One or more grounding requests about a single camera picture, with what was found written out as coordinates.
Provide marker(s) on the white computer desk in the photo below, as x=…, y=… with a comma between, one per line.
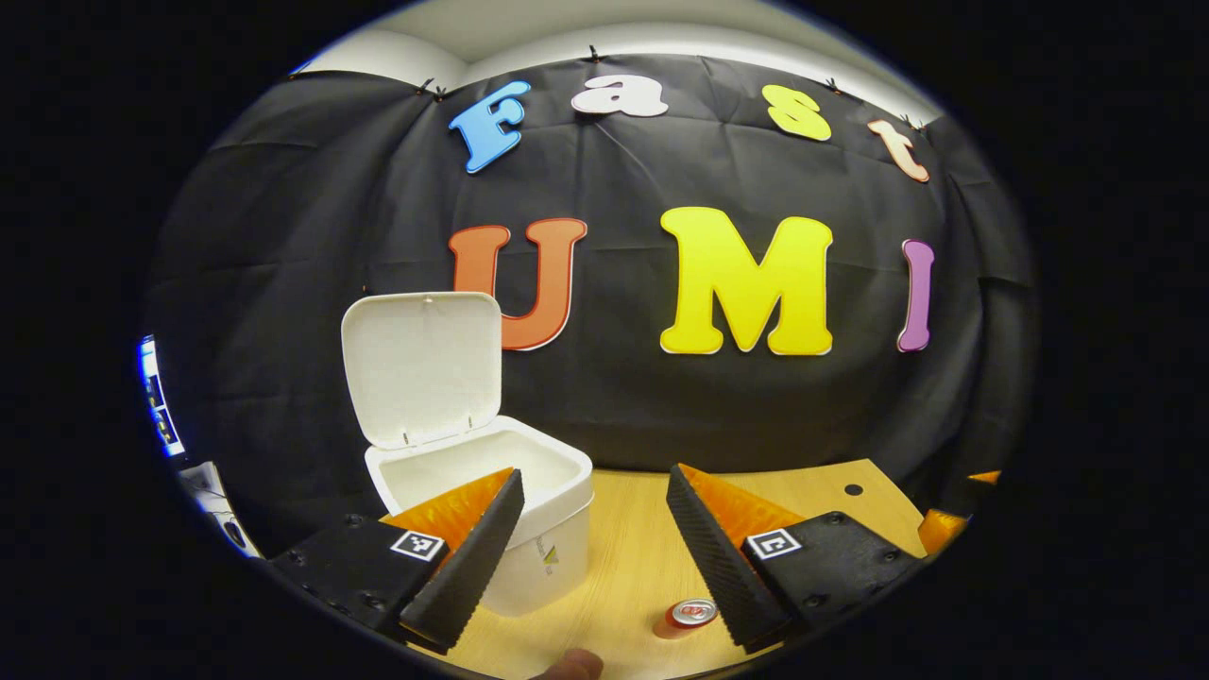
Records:
x=212, y=496

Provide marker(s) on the wooden desktop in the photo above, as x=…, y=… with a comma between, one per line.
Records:
x=623, y=557

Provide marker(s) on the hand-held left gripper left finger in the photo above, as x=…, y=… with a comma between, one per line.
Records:
x=477, y=567

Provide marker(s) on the white desktop garbage bin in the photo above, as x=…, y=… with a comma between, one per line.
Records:
x=425, y=368

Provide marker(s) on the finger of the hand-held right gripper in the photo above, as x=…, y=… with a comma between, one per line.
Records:
x=978, y=491
x=942, y=531

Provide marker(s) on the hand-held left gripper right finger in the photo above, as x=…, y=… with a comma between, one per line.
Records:
x=713, y=567

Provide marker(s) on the computer monitor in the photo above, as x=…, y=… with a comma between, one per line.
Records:
x=156, y=397

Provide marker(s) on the black backdrop cloth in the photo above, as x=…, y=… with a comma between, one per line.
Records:
x=614, y=397

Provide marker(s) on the red pop can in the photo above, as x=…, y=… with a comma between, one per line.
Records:
x=682, y=619

